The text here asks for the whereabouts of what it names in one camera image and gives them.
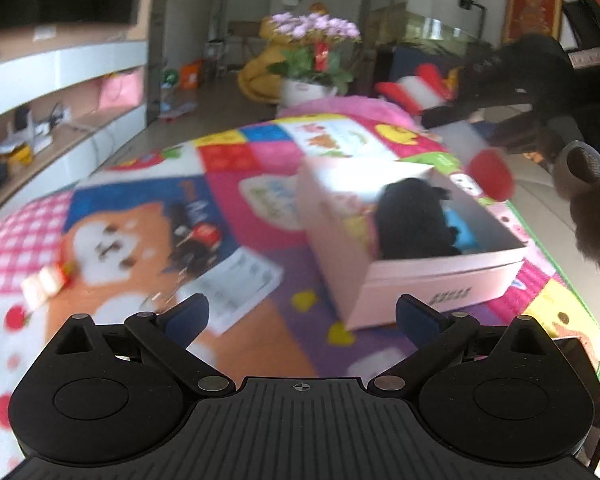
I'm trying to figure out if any pink cardboard box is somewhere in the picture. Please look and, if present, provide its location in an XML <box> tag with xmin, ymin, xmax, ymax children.
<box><xmin>296</xmin><ymin>157</ymin><xmax>527</xmax><ymax>330</ymax></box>

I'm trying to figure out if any yellow beanbag seat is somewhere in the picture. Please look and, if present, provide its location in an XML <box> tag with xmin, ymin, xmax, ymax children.
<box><xmin>237</xmin><ymin>16</ymin><xmax>288</xmax><ymax>105</ymax></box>

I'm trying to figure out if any orange bag on floor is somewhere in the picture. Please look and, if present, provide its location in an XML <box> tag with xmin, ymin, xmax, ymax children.
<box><xmin>180</xmin><ymin>58</ymin><xmax>204</xmax><ymax>90</ymax></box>

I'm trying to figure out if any black plush toy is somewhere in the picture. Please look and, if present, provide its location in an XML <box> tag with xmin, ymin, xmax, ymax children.
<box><xmin>374</xmin><ymin>178</ymin><xmax>460</xmax><ymax>260</ymax></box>

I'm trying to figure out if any white TV cabinet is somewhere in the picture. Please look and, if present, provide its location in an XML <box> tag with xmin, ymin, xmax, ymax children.
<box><xmin>0</xmin><ymin>0</ymin><xmax>154</xmax><ymax>216</ymax></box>

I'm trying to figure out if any red white plush toy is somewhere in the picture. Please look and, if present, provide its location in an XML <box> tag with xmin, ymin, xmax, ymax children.
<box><xmin>375</xmin><ymin>63</ymin><xmax>515</xmax><ymax>202</ymax></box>

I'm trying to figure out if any pink paper gift bag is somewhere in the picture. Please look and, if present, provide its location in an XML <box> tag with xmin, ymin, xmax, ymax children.
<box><xmin>98</xmin><ymin>68</ymin><xmax>144</xmax><ymax>110</ymax></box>

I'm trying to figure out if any brown fuzzy gloved right hand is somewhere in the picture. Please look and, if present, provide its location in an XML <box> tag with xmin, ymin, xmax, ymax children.
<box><xmin>552</xmin><ymin>141</ymin><xmax>600</xmax><ymax>269</ymax></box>

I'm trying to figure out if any colourful cartoon play mat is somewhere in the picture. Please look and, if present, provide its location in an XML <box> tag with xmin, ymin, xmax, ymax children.
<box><xmin>0</xmin><ymin>99</ymin><xmax>600</xmax><ymax>478</ymax></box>

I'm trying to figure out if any white battery charger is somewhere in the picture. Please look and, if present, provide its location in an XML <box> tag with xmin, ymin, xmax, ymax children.
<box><xmin>175</xmin><ymin>247</ymin><xmax>284</xmax><ymax>335</ymax></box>

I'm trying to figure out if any green watermelon ball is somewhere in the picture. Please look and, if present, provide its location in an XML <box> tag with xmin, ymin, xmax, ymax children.
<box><xmin>162</xmin><ymin>68</ymin><xmax>180</xmax><ymax>87</ymax></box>

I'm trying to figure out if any potted pink flower plant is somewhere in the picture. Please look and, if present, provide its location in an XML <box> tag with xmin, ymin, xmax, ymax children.
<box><xmin>268</xmin><ymin>12</ymin><xmax>361</xmax><ymax>110</ymax></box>

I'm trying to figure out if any black doll keychain red dress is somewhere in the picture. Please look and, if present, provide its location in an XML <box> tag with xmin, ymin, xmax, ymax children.
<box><xmin>168</xmin><ymin>203</ymin><xmax>223</xmax><ymax>278</ymax></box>

